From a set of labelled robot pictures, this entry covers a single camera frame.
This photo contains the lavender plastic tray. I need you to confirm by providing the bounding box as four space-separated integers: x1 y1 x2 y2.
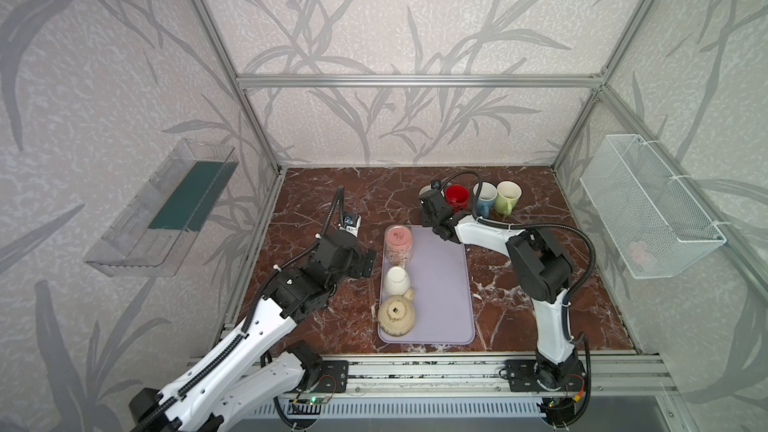
378 225 475 346

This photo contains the white mug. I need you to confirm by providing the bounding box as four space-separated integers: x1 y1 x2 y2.
383 266 411 297

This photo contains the white wire mesh basket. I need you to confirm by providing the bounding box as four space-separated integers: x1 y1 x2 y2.
580 134 727 280

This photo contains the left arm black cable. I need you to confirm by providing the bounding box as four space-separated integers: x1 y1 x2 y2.
128 185 349 432

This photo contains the clear plastic wall bin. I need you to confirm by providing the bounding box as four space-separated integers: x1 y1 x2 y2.
84 139 239 278

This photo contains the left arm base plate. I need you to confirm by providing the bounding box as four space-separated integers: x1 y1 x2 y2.
299 360 350 394

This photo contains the beige stoneware mug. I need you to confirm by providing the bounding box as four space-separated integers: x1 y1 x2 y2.
378 288 416 337

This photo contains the blue mug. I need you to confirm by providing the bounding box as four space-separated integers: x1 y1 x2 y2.
473 181 498 218

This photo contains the red mug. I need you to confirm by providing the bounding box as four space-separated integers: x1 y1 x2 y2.
444 184 471 212

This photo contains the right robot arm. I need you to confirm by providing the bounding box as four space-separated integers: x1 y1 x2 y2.
419 189 595 389

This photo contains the aluminium cage frame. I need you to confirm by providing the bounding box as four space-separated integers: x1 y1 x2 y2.
164 0 768 313

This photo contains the lavender mug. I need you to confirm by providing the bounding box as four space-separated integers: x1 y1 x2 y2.
418 185 432 197

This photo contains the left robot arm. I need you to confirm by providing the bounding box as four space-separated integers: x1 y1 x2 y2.
130 226 376 431

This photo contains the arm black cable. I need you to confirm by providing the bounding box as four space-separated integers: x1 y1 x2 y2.
128 185 349 432
437 170 598 343

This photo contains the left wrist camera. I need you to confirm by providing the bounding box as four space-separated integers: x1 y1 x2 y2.
339 212 361 237

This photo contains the pink patterned mug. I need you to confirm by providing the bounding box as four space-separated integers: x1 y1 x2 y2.
384 225 414 267

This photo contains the aluminium front rail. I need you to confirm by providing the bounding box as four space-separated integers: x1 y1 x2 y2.
323 351 679 398

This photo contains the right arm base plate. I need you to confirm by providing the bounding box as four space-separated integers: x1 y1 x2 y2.
498 358 587 395

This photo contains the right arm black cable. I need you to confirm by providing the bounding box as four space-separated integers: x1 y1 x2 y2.
437 170 598 343

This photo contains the light green mug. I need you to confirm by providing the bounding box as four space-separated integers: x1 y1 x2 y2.
493 181 522 216

